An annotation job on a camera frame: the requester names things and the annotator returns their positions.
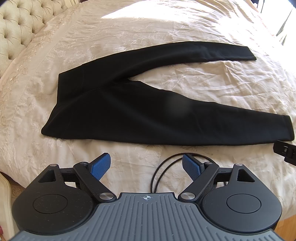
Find black pants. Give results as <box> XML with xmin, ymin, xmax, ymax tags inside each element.
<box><xmin>41</xmin><ymin>41</ymin><xmax>295</xmax><ymax>146</ymax></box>

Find cream tufted headboard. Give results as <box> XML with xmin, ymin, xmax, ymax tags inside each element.
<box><xmin>1</xmin><ymin>1</ymin><xmax>79</xmax><ymax>76</ymax></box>

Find black cable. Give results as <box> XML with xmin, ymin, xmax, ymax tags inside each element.
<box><xmin>150</xmin><ymin>152</ymin><xmax>228</xmax><ymax>193</ymax></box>

